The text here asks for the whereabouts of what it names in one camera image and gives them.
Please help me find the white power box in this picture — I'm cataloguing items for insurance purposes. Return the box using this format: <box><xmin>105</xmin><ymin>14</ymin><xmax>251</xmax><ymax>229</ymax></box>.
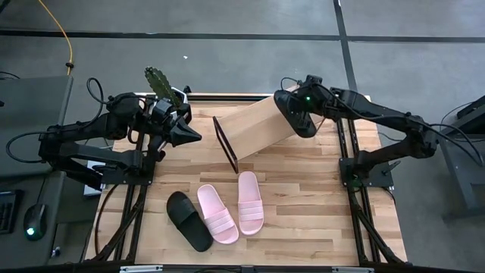
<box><xmin>83</xmin><ymin>160</ymin><xmax>108</xmax><ymax>197</ymax></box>

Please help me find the pink rubber slide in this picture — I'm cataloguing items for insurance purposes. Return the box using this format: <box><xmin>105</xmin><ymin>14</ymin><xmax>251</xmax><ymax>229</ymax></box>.
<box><xmin>196</xmin><ymin>184</ymin><xmax>240</xmax><ymax>245</ymax></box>
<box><xmin>237</xmin><ymin>170</ymin><xmax>265</xmax><ymax>237</ymax></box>

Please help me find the grey side desk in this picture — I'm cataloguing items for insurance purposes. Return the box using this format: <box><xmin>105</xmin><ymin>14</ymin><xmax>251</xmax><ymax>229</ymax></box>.
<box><xmin>0</xmin><ymin>74</ymin><xmax>102</xmax><ymax>271</ymax></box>

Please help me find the wooden shelf with black frame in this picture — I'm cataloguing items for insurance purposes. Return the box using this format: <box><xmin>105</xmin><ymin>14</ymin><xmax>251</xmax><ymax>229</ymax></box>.
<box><xmin>211</xmin><ymin>85</ymin><xmax>327</xmax><ymax>174</ymax></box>

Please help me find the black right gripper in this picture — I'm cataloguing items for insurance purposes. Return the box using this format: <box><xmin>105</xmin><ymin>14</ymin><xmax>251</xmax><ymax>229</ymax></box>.
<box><xmin>293</xmin><ymin>74</ymin><xmax>335</xmax><ymax>133</ymax></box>

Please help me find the black computer mouse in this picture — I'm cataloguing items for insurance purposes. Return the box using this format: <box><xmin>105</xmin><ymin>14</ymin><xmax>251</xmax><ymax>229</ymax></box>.
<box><xmin>23</xmin><ymin>203</ymin><xmax>49</xmax><ymax>242</ymax></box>

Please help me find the yellow cable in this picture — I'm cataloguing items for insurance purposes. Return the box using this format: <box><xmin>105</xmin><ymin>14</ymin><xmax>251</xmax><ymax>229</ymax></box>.
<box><xmin>36</xmin><ymin>0</ymin><xmax>75</xmax><ymax>76</ymax></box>

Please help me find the black keyboard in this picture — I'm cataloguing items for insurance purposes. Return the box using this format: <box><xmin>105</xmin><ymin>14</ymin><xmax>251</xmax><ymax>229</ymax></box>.
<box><xmin>0</xmin><ymin>189</ymin><xmax>23</xmax><ymax>234</ymax></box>

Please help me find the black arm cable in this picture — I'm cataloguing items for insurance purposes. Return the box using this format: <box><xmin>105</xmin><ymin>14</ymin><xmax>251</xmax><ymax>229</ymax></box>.
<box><xmin>86</xmin><ymin>77</ymin><xmax>115</xmax><ymax>115</ymax></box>
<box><xmin>427</xmin><ymin>123</ymin><xmax>485</xmax><ymax>167</ymax></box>
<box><xmin>5</xmin><ymin>130</ymin><xmax>52</xmax><ymax>165</ymax></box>

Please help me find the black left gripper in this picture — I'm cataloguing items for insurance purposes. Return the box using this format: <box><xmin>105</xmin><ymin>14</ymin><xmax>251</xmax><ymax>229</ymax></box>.
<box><xmin>149</xmin><ymin>97</ymin><xmax>202</xmax><ymax>148</ymax></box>

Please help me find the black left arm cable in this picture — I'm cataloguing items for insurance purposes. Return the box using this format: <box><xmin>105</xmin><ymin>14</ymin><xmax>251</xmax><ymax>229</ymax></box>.
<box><xmin>86</xmin><ymin>77</ymin><xmax>115</xmax><ymax>115</ymax></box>
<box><xmin>5</xmin><ymin>130</ymin><xmax>52</xmax><ymax>165</ymax></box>

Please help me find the green cactus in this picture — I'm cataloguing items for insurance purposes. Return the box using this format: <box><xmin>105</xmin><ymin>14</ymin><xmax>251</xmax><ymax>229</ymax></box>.
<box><xmin>144</xmin><ymin>66</ymin><xmax>183</xmax><ymax>109</ymax></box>

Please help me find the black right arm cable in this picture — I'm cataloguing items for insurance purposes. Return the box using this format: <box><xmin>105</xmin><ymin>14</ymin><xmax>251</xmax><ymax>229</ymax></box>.
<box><xmin>427</xmin><ymin>123</ymin><xmax>485</xmax><ymax>167</ymax></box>

